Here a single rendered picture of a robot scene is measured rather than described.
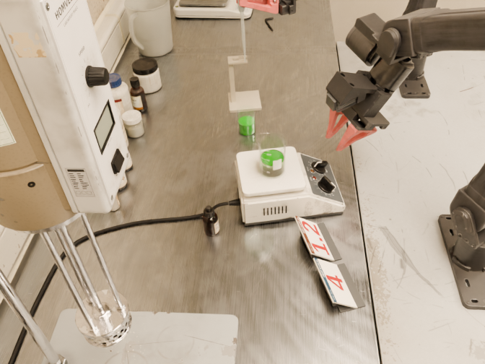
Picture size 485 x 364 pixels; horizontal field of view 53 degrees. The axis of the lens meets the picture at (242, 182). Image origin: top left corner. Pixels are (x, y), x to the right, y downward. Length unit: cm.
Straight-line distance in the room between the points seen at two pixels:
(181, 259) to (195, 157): 29
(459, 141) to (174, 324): 75
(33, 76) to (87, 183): 10
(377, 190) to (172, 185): 43
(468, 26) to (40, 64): 56
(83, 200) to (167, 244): 51
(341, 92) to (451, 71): 66
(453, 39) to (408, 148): 43
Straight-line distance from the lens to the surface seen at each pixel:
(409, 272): 91
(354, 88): 81
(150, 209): 100
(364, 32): 90
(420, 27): 79
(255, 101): 124
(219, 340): 80
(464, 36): 75
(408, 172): 108
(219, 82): 134
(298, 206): 92
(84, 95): 39
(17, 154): 41
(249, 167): 93
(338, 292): 83
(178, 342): 81
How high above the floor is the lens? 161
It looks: 44 degrees down
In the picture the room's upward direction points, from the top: 4 degrees counter-clockwise
